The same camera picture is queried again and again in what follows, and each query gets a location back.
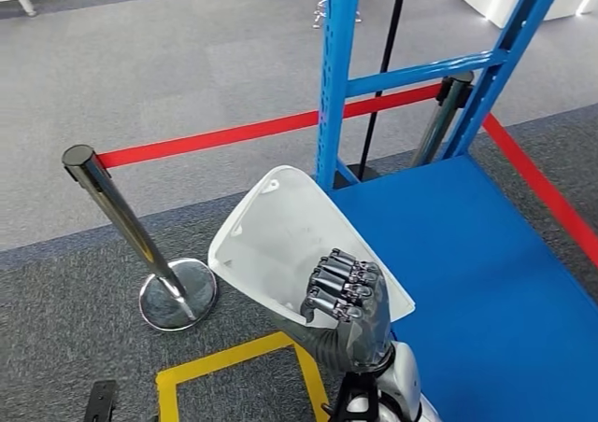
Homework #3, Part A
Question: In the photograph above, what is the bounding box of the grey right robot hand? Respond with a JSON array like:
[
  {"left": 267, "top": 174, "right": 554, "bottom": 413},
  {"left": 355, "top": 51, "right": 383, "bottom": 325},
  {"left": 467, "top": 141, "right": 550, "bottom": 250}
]
[{"left": 273, "top": 248, "right": 393, "bottom": 374}]

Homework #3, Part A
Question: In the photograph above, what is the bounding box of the white curved plastic part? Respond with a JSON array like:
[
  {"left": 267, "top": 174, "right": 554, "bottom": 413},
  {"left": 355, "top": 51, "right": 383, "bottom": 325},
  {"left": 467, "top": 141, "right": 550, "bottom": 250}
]
[{"left": 208, "top": 164, "right": 416, "bottom": 331}]

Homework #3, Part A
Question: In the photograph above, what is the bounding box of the blue metal shelf rack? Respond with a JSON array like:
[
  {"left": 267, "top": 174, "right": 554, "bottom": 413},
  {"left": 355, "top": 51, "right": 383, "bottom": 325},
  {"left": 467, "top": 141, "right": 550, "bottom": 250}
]
[{"left": 315, "top": 0, "right": 598, "bottom": 422}]

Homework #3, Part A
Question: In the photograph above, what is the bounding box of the short red barrier belt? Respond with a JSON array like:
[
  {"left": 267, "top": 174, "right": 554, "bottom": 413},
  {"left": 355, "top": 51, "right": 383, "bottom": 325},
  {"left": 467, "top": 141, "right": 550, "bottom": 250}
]
[{"left": 97, "top": 81, "right": 442, "bottom": 170}]

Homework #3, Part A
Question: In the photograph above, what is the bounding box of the metal chair base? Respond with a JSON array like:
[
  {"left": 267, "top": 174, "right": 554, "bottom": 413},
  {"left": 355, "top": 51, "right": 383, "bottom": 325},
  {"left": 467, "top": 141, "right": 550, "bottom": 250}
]
[{"left": 312, "top": 0, "right": 363, "bottom": 30}]

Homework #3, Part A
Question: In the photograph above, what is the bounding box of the chrome stanchion post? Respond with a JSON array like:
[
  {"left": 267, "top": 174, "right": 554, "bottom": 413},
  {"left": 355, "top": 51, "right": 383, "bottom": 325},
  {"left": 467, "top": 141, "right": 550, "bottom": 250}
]
[
  {"left": 61, "top": 144, "right": 219, "bottom": 332},
  {"left": 411, "top": 70, "right": 475, "bottom": 168}
]

